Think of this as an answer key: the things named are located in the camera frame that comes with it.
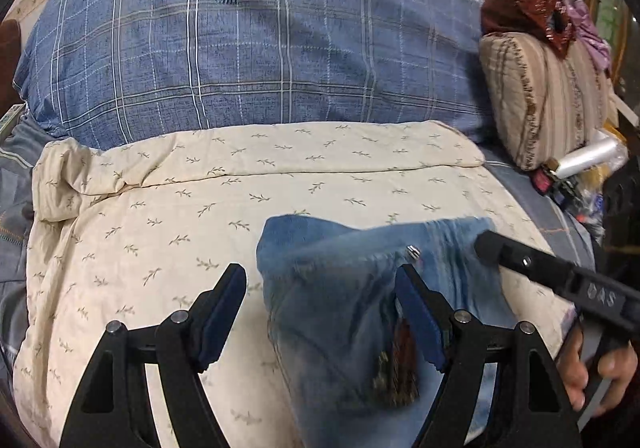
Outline black cloth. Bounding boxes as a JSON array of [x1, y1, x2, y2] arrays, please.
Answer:
[[600, 168, 640, 259]]

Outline purple cloth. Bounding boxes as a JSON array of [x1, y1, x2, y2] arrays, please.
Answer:
[[562, 0, 613, 69]]

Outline cream leaf-print quilt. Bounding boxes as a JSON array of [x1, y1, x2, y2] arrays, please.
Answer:
[[12, 120, 576, 448]]

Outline dark red cloth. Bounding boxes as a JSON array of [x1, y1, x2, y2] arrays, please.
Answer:
[[480, 0, 578, 59]]

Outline blue printed packet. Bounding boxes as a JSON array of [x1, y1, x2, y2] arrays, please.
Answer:
[[575, 188, 607, 235]]

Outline dark brown furniture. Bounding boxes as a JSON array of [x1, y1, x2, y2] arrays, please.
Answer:
[[0, 19, 23, 114]]

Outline blue denim pants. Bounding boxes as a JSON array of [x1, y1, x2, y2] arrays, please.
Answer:
[[256, 214, 526, 448]]

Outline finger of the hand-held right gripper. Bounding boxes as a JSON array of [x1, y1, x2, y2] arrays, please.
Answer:
[[472, 229, 576, 296]]

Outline green patterned box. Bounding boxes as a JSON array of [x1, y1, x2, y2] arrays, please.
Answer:
[[0, 103, 26, 139]]

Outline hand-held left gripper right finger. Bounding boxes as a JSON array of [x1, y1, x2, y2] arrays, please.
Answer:
[[394, 264, 583, 448]]

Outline beige striped pillow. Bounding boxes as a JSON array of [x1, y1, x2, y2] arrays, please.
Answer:
[[477, 30, 613, 171]]

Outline blue plaid pillow with emblem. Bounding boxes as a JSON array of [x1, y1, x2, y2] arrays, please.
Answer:
[[12, 0, 496, 151]]

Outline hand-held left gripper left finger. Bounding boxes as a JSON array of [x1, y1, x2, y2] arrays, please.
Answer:
[[59, 263, 248, 448]]

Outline person's right hand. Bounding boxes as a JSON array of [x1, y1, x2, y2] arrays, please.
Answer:
[[556, 318, 635, 419]]

